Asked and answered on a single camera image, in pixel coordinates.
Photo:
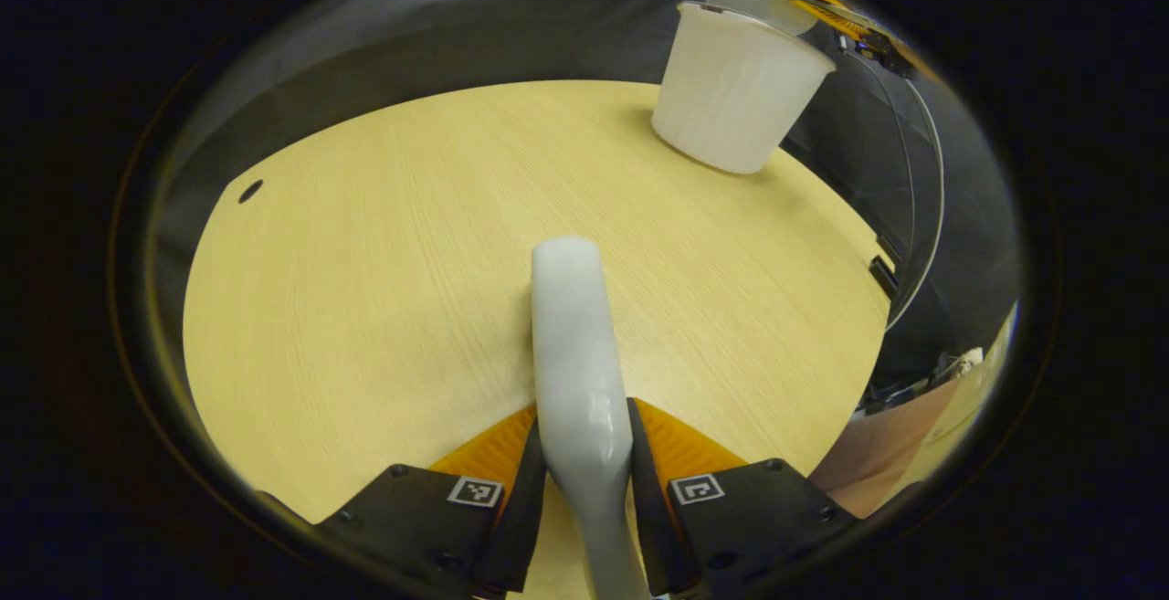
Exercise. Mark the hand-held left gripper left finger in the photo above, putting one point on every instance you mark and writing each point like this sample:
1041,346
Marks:
521,527

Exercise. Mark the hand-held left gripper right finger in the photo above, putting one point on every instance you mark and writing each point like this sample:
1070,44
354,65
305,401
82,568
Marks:
653,536

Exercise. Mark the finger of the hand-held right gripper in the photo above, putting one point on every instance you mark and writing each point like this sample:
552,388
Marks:
845,23

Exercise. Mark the white ribbed garbage bin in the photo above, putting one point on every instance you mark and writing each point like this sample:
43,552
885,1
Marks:
731,98

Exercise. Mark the small white broom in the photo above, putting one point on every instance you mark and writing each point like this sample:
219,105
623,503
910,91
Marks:
580,372

